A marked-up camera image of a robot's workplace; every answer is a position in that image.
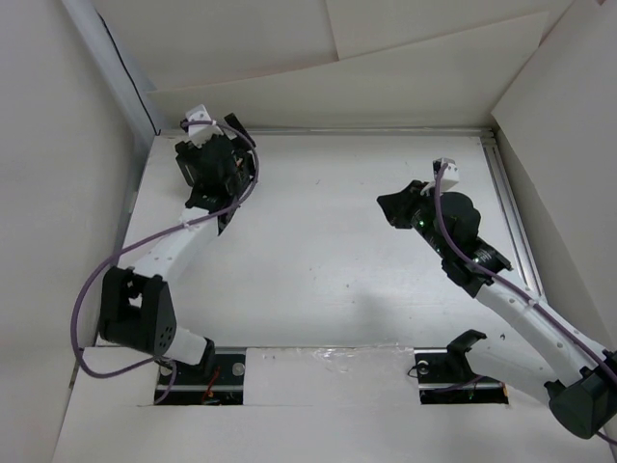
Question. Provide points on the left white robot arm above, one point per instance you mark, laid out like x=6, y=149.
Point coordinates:
x=137, y=309

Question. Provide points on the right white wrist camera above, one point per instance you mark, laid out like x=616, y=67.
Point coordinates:
x=446, y=176

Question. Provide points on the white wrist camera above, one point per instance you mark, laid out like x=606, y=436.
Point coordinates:
x=446, y=176
x=199, y=126

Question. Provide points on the black two-compartment organizer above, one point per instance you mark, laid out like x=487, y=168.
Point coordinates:
x=245, y=162

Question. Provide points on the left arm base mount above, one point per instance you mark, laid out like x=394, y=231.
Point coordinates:
x=223, y=386

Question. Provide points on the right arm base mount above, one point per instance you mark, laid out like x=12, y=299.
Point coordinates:
x=444, y=376

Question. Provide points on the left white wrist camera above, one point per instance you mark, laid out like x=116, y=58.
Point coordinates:
x=199, y=126

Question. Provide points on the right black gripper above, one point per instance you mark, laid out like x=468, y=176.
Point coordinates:
x=397, y=205

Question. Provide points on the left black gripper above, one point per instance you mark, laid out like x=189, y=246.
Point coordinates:
x=190, y=151

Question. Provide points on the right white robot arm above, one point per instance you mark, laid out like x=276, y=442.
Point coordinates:
x=574, y=376

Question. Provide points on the aluminium rail right edge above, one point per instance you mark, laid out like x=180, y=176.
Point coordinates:
x=523, y=257

